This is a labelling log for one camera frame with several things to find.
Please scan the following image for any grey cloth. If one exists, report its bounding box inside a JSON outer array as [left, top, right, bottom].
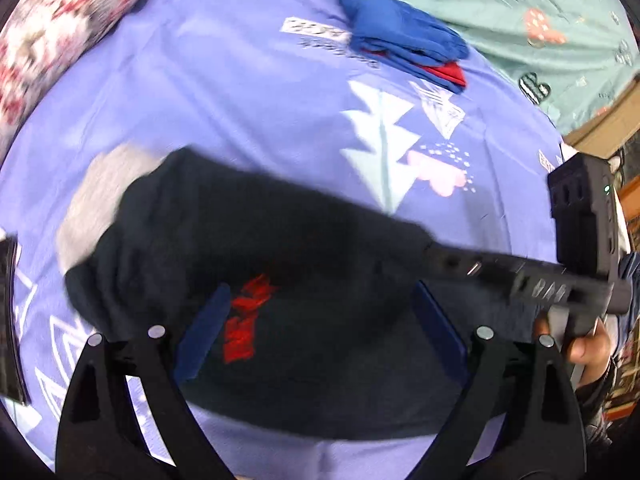
[[56, 142, 171, 271]]

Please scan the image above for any red garment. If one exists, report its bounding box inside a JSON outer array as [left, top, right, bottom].
[[362, 47, 468, 88]]

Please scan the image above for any green printed blanket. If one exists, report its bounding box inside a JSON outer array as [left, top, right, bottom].
[[305, 0, 640, 131]]

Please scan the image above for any brown cardboard box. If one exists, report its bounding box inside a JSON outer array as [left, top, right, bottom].
[[562, 77, 640, 161]]

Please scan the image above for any purple printed bedsheet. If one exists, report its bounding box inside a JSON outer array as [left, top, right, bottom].
[[0, 0, 626, 480]]

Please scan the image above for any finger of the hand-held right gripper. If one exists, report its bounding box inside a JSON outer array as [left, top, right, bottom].
[[425, 240, 503, 288]]

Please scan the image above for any blue garment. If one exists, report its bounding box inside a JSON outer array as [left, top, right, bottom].
[[339, 0, 471, 93]]

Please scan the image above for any floral pillow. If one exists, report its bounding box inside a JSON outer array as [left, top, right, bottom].
[[0, 0, 173, 141]]

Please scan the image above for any black shirt with red print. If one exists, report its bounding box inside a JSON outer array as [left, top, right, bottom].
[[65, 147, 541, 441]]

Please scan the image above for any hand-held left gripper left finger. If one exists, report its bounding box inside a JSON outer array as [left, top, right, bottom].
[[56, 282, 236, 480]]

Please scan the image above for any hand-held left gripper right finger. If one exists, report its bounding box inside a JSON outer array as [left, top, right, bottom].
[[405, 280, 588, 480]]

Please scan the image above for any person's right hand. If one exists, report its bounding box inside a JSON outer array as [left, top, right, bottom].
[[532, 312, 613, 390]]

